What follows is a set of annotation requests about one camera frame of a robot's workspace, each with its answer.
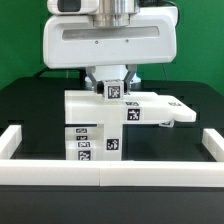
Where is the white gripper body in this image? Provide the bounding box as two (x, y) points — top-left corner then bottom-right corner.
(43, 0), (178, 68)

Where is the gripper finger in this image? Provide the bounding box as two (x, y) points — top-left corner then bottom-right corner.
(86, 67), (104, 94)
(124, 64), (137, 94)

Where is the small tagged cube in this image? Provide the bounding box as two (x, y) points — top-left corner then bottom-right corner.
(159, 120), (175, 128)
(103, 79), (124, 101)

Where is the white chair back frame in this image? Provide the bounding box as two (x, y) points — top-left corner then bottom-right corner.
(65, 91), (196, 125)

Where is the white chair seat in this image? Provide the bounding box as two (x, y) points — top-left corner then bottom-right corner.
(97, 124), (123, 161)

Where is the black hose cable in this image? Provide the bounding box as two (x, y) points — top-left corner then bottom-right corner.
(32, 66), (84, 79)

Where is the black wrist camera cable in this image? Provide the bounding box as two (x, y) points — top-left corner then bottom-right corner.
(138, 0), (181, 21)

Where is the white front fence wall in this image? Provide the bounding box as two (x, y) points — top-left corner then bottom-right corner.
(0, 160), (224, 187)

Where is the white fence wall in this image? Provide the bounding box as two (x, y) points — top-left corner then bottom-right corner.
(0, 160), (224, 187)
(202, 129), (224, 162)
(0, 125), (22, 160)

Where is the white left fence wall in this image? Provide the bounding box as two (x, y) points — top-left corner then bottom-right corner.
(0, 125), (22, 160)

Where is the white right fence wall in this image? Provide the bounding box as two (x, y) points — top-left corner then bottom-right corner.
(202, 129), (224, 162)

